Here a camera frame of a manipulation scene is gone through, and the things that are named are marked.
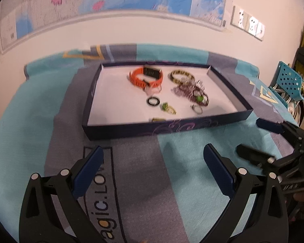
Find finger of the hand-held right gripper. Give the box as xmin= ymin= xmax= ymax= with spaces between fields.
xmin=256 ymin=118 xmax=304 ymax=155
xmin=236 ymin=144 xmax=304 ymax=176

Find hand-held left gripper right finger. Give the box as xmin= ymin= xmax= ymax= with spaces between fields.
xmin=203 ymin=143 xmax=289 ymax=243

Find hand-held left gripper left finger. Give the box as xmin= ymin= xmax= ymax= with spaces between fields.
xmin=19 ymin=145 xmax=104 ymax=243

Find gold green ring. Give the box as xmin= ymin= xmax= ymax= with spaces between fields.
xmin=162 ymin=102 xmax=177 ymax=114

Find purple beaded crystal bracelet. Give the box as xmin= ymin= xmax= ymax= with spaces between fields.
xmin=172 ymin=80 xmax=210 ymax=107

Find pink bead bracelet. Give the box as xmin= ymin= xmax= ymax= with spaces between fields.
xmin=144 ymin=85 xmax=163 ymax=95

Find orange smartwatch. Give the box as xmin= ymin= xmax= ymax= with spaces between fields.
xmin=129 ymin=66 xmax=164 ymax=90

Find tortoiseshell bangle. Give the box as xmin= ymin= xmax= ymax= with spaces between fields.
xmin=168 ymin=69 xmax=195 ymax=85

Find blue perforated plastic basket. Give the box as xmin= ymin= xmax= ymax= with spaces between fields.
xmin=267 ymin=60 xmax=304 ymax=104

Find teal grey printed tablecloth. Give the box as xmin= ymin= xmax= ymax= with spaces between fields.
xmin=0 ymin=43 xmax=304 ymax=243

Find white cable bundle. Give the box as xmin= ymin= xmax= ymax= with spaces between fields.
xmin=285 ymin=99 xmax=304 ymax=126

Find white wall socket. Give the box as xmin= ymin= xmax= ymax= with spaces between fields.
xmin=230 ymin=5 xmax=249 ymax=29
xmin=246 ymin=15 xmax=258 ymax=34

